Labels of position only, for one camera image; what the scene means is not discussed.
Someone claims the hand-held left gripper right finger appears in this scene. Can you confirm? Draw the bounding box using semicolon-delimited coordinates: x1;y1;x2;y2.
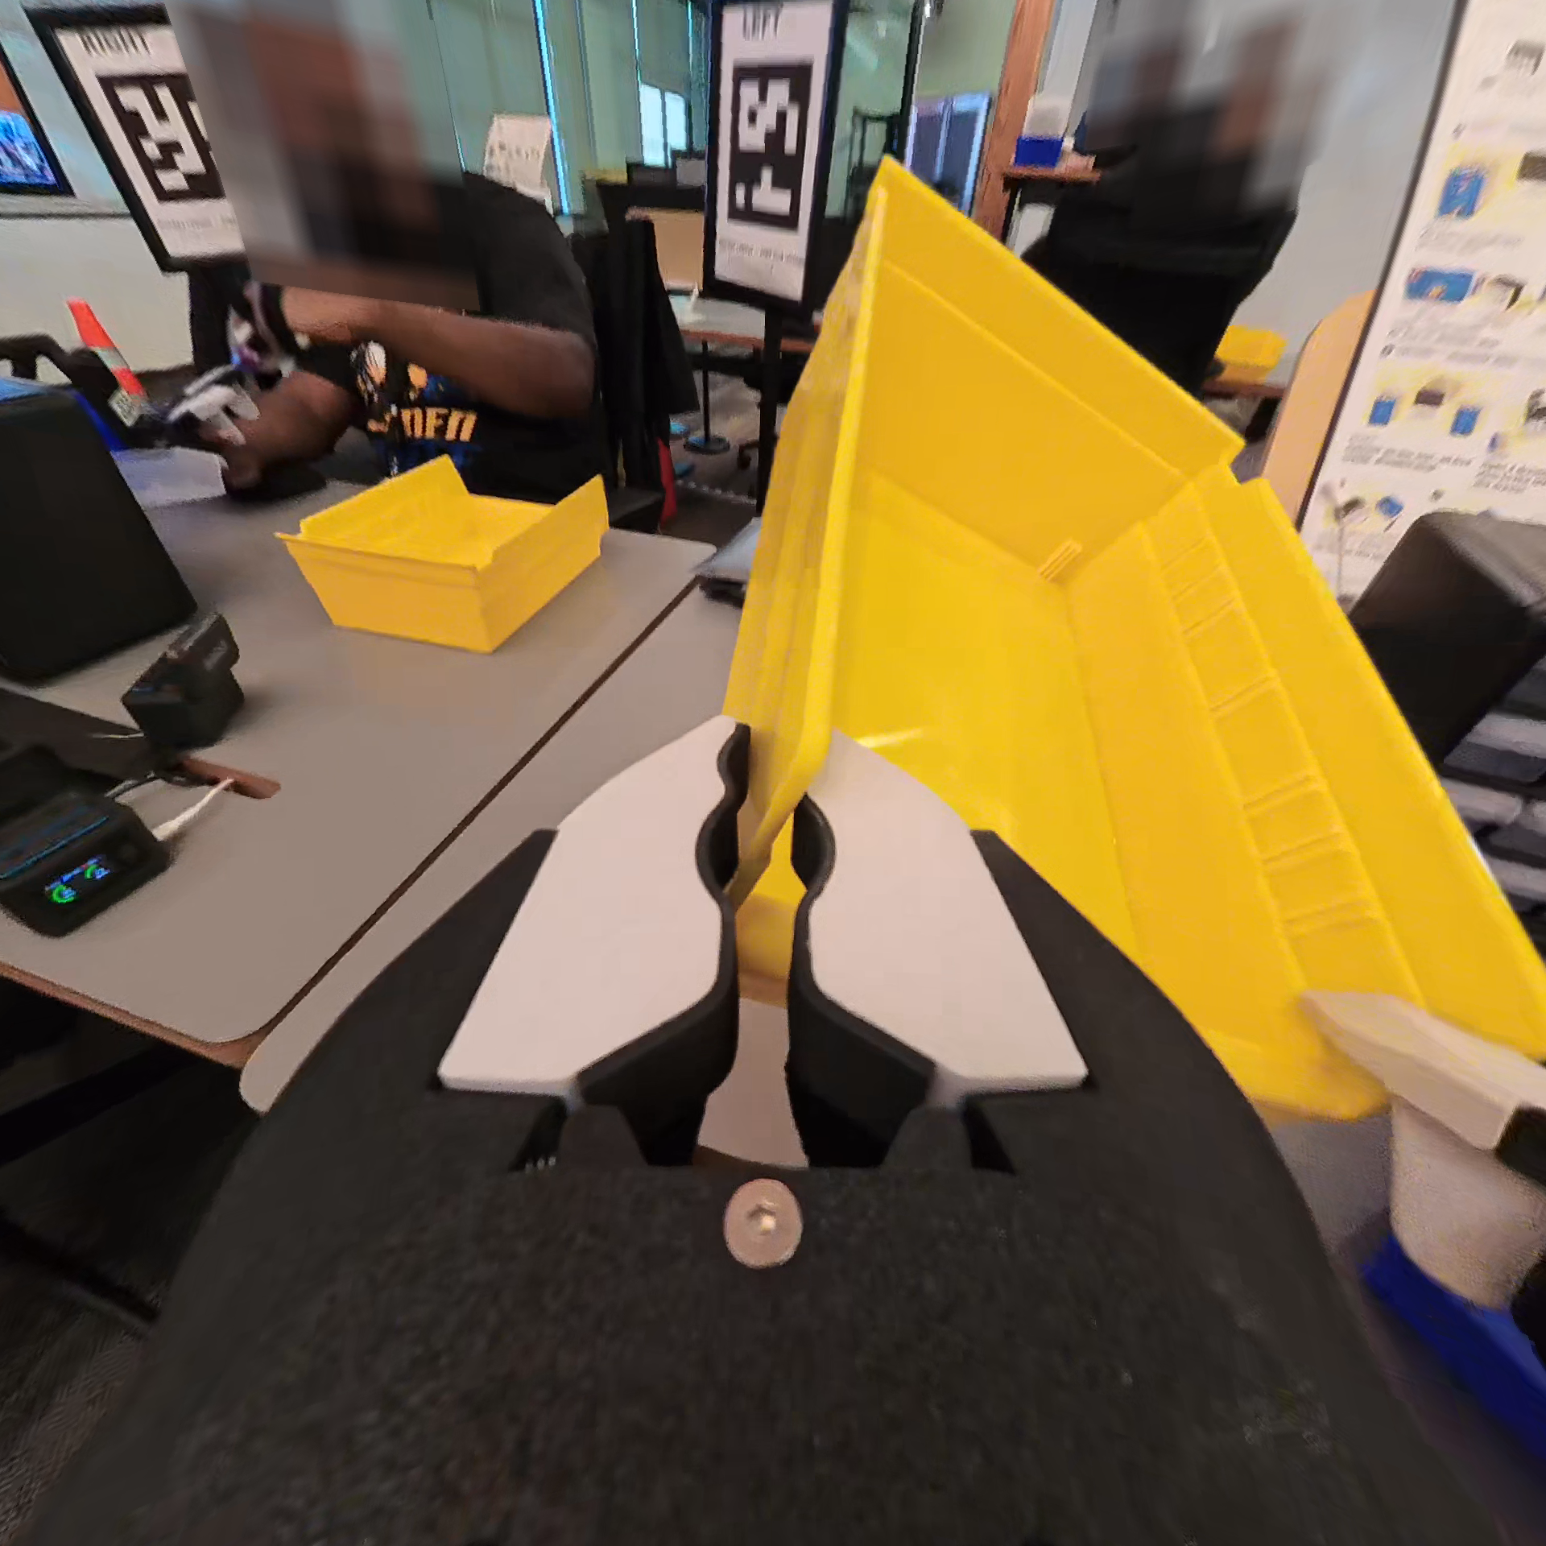
788;730;1090;1168

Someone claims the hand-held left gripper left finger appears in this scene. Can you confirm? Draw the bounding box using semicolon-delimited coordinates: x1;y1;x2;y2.
438;713;751;1164

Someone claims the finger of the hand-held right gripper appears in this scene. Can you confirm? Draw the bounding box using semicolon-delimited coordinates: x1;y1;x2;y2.
1386;1104;1546;1312
1301;989;1546;1151

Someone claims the blue plastic bin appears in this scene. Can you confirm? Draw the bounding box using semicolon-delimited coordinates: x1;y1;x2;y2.
1358;1231;1546;1407

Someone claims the black drawer cabinet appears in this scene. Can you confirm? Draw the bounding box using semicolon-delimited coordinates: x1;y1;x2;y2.
1345;509;1546;931

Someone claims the black power station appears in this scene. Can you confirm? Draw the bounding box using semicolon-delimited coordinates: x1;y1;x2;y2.
0;785;171;938

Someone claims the black equipment case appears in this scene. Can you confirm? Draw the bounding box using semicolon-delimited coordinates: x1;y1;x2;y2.
0;384;197;682

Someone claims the tan wooden board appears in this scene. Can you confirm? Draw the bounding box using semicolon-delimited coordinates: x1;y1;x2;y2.
1263;288;1379;520

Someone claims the instruction poster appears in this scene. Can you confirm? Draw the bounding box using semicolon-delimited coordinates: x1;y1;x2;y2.
1305;0;1546;599

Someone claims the printed tag card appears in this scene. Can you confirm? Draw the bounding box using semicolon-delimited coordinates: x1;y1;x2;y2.
24;5;249;272
703;0;847;303

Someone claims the monitor screen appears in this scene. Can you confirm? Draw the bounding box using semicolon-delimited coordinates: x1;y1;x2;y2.
0;108;72;196

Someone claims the white cable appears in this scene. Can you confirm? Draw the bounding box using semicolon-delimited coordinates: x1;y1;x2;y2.
151;776;239;842

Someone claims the small black camera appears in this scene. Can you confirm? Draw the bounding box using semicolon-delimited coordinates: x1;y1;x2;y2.
122;612;245;750

